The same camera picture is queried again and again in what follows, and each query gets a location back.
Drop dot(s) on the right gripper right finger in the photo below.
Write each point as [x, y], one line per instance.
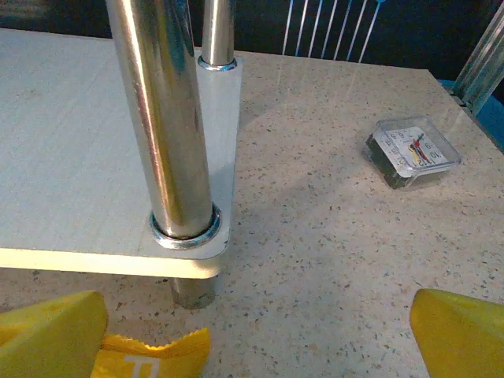
[460, 338]

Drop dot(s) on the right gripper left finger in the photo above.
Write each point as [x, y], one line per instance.
[43, 342]

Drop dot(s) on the yellow spaghetti bag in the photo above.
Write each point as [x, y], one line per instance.
[177, 358]

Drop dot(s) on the white shelf with chrome legs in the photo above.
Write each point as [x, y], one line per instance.
[71, 149]

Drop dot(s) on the small clear plastic clock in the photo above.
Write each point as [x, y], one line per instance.
[413, 151]

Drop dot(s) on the aluminium frame post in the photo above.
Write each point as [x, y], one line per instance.
[482, 59]

